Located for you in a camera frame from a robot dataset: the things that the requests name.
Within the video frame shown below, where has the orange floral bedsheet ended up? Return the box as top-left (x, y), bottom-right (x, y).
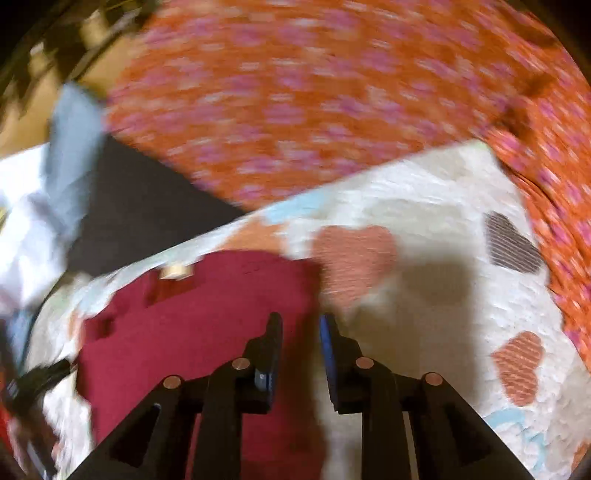
top-left (104, 0), bottom-right (591, 356)

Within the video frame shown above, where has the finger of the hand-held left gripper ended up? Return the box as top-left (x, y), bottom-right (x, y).
top-left (11, 358), bottom-right (75, 397)

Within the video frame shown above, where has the light blue cloth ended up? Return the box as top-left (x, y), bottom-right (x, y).
top-left (44, 83), bottom-right (108, 241)

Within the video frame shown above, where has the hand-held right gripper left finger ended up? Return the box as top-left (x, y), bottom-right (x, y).
top-left (69, 312), bottom-right (284, 480)

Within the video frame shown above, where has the maroon small garment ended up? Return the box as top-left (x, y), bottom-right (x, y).
top-left (75, 249), bottom-right (329, 480)

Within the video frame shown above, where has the white cloth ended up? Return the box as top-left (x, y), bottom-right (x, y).
top-left (0, 142), bottom-right (81, 317)

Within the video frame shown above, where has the dark cloth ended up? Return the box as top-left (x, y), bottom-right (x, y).
top-left (67, 134), bottom-right (247, 278)

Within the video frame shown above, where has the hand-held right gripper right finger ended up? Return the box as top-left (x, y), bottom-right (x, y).
top-left (320, 313), bottom-right (537, 480)

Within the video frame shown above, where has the white heart print blanket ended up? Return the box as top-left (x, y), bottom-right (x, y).
top-left (28, 141), bottom-right (585, 480)

